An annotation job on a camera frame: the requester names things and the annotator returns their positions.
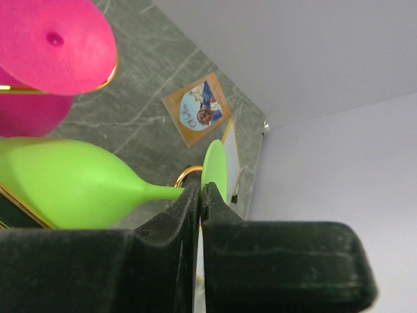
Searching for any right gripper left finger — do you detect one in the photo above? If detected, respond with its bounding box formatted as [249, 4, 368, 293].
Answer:
[1, 183, 199, 312]

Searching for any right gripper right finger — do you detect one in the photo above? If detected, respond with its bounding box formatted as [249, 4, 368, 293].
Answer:
[201, 183, 378, 312]

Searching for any green wine glass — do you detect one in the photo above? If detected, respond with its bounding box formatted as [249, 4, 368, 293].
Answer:
[0, 136, 228, 230]

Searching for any brown hello card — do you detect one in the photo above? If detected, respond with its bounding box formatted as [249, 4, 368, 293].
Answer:
[162, 72, 231, 148]

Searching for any white board with gold frame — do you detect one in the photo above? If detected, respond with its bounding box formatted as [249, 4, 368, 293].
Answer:
[222, 119, 240, 205]

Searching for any gold wire wine glass rack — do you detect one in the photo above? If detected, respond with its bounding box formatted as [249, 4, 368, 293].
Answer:
[0, 60, 205, 231]

